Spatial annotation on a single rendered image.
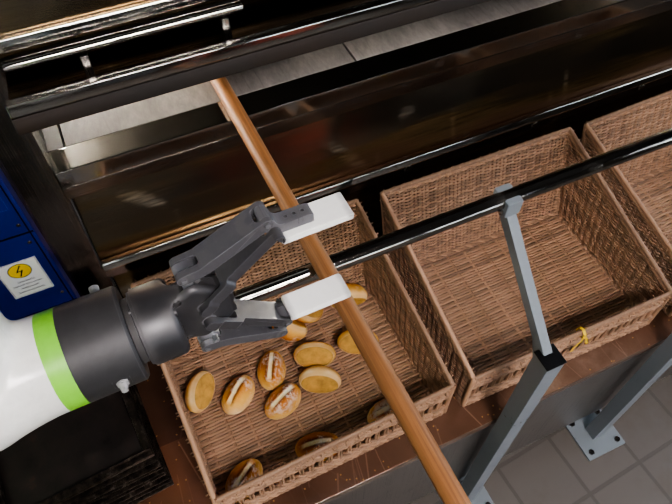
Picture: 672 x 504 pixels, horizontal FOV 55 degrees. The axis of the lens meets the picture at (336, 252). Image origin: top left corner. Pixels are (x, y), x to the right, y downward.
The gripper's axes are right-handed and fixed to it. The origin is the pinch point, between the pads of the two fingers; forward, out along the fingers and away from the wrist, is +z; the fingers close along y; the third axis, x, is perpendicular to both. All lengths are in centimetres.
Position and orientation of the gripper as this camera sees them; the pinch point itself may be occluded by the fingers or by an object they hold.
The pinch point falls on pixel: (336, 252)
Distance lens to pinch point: 63.9
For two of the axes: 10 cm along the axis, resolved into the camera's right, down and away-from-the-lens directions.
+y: 0.0, 5.8, 8.1
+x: 4.3, 7.3, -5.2
